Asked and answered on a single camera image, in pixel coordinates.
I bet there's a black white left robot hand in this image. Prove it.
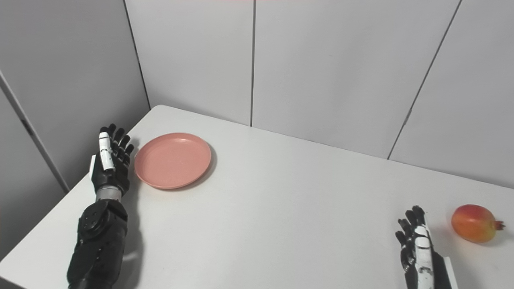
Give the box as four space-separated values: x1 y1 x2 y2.
89 123 135 197

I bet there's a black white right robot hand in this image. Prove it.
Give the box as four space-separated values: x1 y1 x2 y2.
395 206 458 289

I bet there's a red yellow pomegranate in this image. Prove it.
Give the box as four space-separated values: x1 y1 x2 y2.
451 204 505 243

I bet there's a pink round plate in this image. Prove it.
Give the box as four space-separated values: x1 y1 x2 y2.
134 133 212 190

